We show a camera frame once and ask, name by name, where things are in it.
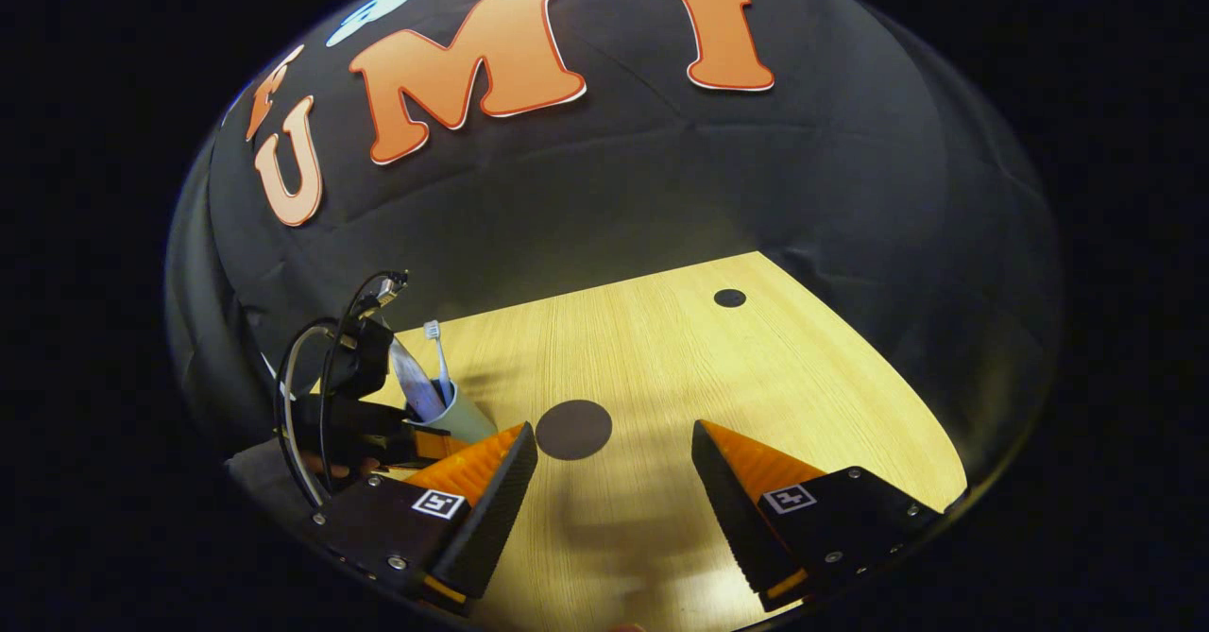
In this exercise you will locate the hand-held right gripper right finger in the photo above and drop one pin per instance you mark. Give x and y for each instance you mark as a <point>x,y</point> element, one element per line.
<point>732,509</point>

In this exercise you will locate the light wooden desktop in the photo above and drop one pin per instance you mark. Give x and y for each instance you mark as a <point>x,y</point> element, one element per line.
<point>756,367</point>

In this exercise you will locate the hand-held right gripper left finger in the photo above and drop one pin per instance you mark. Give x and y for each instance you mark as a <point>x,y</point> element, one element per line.
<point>486,509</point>

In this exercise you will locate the light blue cup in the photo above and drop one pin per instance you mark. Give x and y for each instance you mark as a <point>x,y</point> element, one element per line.
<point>463,415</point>

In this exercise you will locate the pale blue toothbrush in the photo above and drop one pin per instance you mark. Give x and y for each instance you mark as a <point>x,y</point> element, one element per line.
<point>438,353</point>

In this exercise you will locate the dark round coaster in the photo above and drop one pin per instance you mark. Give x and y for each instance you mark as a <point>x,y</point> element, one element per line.
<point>573,429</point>

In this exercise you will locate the black desk grommet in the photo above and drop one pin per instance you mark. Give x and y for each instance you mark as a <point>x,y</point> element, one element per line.
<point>729,298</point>

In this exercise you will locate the white toothpaste tube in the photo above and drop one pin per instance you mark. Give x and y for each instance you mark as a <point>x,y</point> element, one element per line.
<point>414,382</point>

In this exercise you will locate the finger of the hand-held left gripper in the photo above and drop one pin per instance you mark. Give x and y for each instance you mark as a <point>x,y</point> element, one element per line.
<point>439,445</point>

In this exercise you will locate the black backdrop cloth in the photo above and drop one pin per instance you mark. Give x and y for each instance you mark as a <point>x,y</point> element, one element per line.
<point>661,179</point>

